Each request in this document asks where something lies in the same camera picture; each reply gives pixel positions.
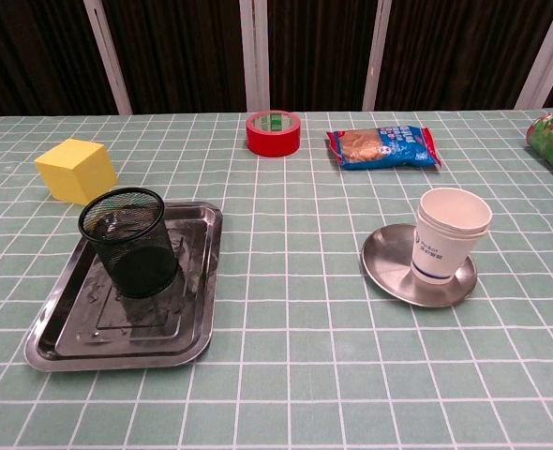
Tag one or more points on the black round bowl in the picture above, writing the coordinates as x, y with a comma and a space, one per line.
136, 262

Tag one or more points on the red tape roll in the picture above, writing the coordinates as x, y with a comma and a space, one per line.
272, 143

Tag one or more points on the yellow cube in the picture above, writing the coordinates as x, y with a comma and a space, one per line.
70, 173

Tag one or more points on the rectangular steel tray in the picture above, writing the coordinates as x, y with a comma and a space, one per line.
117, 337

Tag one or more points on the white frame post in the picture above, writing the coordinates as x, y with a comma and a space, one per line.
110, 61
254, 56
377, 56
546, 56

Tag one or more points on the green checked tablecloth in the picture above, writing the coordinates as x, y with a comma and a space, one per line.
304, 375

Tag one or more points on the blue biscuit packet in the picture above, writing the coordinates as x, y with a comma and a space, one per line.
384, 147

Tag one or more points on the round steel plate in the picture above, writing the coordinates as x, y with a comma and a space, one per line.
389, 267

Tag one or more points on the white paper cup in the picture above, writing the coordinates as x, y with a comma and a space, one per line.
433, 253

